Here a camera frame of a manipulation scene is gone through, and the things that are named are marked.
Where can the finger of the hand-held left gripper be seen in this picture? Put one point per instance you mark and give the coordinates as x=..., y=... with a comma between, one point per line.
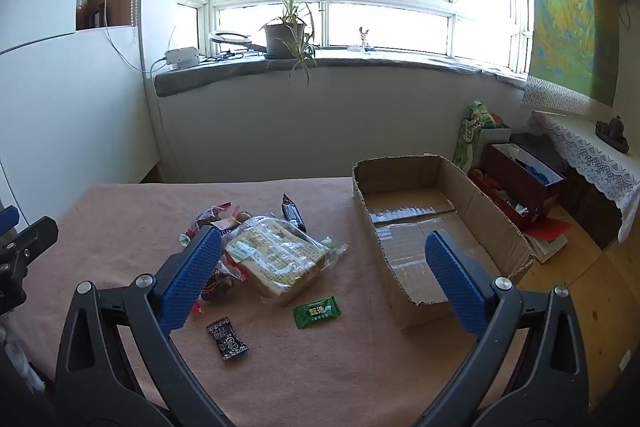
x=30, y=239
x=7, y=219

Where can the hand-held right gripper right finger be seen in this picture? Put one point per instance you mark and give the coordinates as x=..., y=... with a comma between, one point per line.
x=455, y=282

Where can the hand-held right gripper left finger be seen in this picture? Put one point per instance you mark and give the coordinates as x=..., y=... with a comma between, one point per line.
x=192, y=277

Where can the black patterned candy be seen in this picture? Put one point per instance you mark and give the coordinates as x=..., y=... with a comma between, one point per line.
x=227, y=339

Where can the clear bread package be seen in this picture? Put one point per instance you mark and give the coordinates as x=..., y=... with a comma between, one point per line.
x=275, y=257

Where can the black chocolate bar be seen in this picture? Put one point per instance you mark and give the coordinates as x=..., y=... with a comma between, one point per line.
x=292, y=212

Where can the brown cardboard box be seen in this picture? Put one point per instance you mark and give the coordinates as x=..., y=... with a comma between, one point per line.
x=400, y=172

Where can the dark green candy packet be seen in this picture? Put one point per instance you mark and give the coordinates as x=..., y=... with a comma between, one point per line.
x=315, y=312

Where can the pink blanket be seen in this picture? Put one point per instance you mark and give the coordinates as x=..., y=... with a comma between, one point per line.
x=150, y=207

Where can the low red box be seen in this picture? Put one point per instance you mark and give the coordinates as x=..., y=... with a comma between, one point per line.
x=500, y=202

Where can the red cover book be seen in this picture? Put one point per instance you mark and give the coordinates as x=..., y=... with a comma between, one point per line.
x=550, y=237

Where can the tall dark red box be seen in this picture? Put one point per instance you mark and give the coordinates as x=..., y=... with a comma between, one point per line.
x=520, y=187

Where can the green paper bag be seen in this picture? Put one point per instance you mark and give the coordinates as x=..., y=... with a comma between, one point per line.
x=467, y=147

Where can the dark grey cloth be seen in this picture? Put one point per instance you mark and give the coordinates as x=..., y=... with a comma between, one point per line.
x=537, y=144

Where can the lace tablecloth side table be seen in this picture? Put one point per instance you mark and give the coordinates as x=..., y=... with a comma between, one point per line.
x=595, y=157

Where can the dark teapot ornament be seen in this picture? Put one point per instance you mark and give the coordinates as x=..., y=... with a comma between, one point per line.
x=612, y=134

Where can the white power box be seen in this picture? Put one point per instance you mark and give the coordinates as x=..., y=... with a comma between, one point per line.
x=182, y=57

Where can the grey stone window sill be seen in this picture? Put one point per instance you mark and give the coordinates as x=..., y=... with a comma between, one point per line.
x=350, y=59

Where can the potted spider plant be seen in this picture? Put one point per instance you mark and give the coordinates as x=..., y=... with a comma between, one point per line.
x=282, y=39

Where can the small animal figurine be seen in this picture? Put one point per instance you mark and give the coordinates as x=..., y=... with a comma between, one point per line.
x=363, y=39

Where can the landscape wall painting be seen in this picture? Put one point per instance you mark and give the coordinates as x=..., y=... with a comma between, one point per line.
x=565, y=7

